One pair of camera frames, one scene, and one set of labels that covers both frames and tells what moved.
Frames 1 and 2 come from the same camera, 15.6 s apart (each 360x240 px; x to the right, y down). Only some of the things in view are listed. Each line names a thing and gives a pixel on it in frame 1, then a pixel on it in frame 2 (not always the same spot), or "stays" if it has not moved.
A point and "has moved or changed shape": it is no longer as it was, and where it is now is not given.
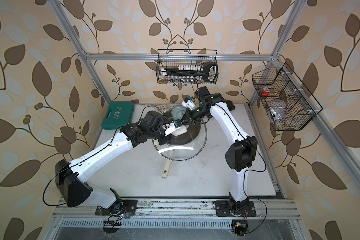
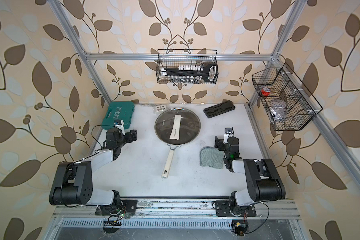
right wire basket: [290, 104] stays
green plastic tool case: [119, 115] stays
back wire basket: [187, 66] stays
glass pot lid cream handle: [185, 146] has moved or changed shape
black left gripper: [165, 138] to [129, 140]
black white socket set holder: [207, 72] stays
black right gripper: [188, 116] to [220, 141]
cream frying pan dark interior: [192, 131] stays
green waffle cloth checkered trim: [178, 111] to [212, 157]
